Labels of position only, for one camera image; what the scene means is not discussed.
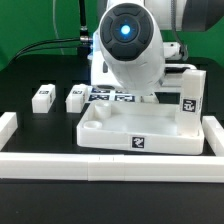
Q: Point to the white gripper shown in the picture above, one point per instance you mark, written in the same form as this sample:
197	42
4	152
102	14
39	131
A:
173	68

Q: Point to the white desk top tray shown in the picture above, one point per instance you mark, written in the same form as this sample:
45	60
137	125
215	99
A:
142	127

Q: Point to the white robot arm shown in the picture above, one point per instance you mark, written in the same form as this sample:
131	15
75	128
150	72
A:
128	50

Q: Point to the white right fence block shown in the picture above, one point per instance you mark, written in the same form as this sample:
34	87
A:
214	133

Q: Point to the white fence block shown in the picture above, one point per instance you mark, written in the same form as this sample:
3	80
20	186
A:
8	125
214	133

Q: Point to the fiducial marker board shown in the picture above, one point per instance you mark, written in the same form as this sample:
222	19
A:
110	95

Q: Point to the white front fence bar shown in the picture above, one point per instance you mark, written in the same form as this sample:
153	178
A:
111	167

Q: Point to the white left fence block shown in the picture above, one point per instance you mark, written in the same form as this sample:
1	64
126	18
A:
8	125

